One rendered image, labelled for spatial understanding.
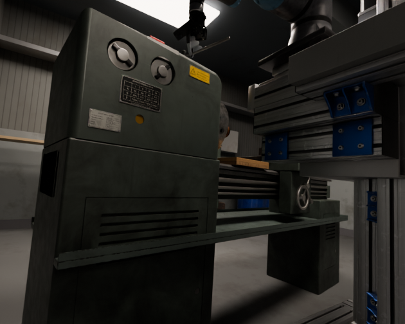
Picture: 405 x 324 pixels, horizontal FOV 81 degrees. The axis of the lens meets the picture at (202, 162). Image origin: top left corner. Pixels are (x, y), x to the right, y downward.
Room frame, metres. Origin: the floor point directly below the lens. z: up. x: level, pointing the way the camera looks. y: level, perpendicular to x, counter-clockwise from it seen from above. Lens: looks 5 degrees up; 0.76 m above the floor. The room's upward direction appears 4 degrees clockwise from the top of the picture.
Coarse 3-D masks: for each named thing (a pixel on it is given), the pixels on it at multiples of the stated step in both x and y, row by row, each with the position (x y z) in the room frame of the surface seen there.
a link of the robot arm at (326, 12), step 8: (312, 0) 0.62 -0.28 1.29; (320, 0) 0.63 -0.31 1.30; (328, 0) 0.64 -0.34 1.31; (304, 8) 0.63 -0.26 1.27; (312, 8) 0.64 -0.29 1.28; (320, 8) 0.64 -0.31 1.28; (328, 8) 0.64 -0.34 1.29; (296, 16) 0.65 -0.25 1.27; (304, 16) 0.65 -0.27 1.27; (328, 16) 0.64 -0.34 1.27
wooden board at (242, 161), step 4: (220, 160) 1.31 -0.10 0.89; (224, 160) 1.29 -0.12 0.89; (228, 160) 1.27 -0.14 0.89; (232, 160) 1.25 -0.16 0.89; (236, 160) 1.23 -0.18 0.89; (240, 160) 1.25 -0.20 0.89; (244, 160) 1.27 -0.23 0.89; (248, 160) 1.29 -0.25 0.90; (252, 160) 1.31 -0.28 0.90; (228, 164) 1.27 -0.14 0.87; (232, 164) 1.25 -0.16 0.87; (236, 164) 1.23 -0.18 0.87; (240, 164) 1.25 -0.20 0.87; (244, 164) 1.27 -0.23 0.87; (248, 164) 1.29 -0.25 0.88; (252, 164) 1.31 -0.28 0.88; (256, 164) 1.34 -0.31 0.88; (260, 164) 1.36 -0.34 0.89; (264, 164) 1.39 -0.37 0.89; (268, 164) 1.42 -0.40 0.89; (260, 168) 1.42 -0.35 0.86; (264, 168) 1.40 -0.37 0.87; (268, 168) 1.42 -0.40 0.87
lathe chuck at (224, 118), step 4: (220, 104) 1.21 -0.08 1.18; (220, 108) 1.19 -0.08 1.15; (224, 108) 1.21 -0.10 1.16; (220, 112) 1.17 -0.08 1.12; (224, 112) 1.20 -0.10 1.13; (220, 116) 1.17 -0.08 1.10; (224, 116) 1.19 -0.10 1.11; (220, 120) 1.17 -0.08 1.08; (224, 120) 1.19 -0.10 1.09; (228, 120) 1.21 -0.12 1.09; (220, 124) 1.17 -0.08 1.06; (224, 124) 1.19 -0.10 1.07; (224, 128) 1.19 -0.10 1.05; (224, 132) 1.21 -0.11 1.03; (220, 136) 1.20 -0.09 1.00; (224, 136) 1.22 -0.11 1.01; (220, 140) 1.22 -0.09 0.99; (220, 144) 1.24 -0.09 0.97
